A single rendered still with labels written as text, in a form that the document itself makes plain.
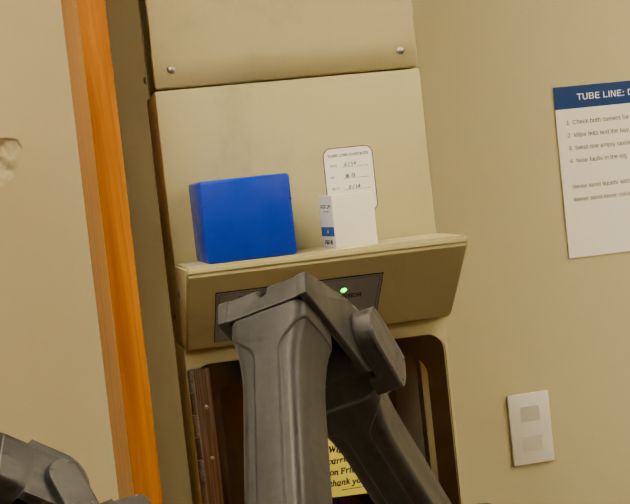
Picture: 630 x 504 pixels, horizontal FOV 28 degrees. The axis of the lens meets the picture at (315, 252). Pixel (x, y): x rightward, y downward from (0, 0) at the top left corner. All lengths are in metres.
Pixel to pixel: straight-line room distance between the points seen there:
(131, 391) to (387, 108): 0.45
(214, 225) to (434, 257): 0.25
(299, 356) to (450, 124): 1.13
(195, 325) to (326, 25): 0.39
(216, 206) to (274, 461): 0.56
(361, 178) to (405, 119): 0.09
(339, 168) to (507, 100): 0.59
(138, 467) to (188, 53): 0.47
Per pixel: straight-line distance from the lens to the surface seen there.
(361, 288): 1.42
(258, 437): 0.86
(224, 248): 1.36
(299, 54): 1.50
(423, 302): 1.48
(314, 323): 0.93
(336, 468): 1.51
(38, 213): 1.89
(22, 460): 1.14
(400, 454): 1.06
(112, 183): 1.37
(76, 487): 1.15
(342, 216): 1.41
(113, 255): 1.37
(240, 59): 1.48
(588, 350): 2.09
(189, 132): 1.47
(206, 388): 1.47
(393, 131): 1.52
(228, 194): 1.36
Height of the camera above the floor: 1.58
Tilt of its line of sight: 3 degrees down
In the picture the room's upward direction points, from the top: 6 degrees counter-clockwise
